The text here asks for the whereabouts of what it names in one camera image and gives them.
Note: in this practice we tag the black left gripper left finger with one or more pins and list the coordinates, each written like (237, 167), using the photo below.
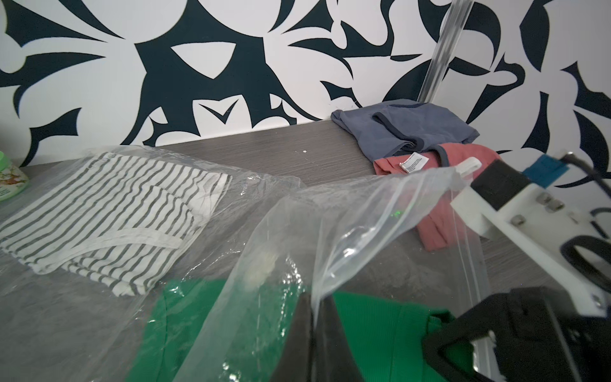
(295, 363)

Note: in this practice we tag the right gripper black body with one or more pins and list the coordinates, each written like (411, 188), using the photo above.
(537, 335)

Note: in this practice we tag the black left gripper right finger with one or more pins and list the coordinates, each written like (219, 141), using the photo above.
(332, 358)

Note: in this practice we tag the green garment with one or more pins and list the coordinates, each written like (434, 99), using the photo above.
(384, 336)

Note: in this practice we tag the red tank top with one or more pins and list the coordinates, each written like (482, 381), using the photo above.
(436, 230)

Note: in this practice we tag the clear plastic vacuum bag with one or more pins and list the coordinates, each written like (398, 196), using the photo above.
(270, 239)

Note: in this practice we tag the striped white black garment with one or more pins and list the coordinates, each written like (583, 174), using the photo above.
(120, 220)

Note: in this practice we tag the blue tank top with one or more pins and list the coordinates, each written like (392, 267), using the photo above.
(399, 127)

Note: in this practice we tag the white bag zipper slider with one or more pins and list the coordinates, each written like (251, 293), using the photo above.
(468, 167)

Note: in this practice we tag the aluminium cage frame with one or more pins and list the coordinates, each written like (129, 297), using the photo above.
(451, 28)

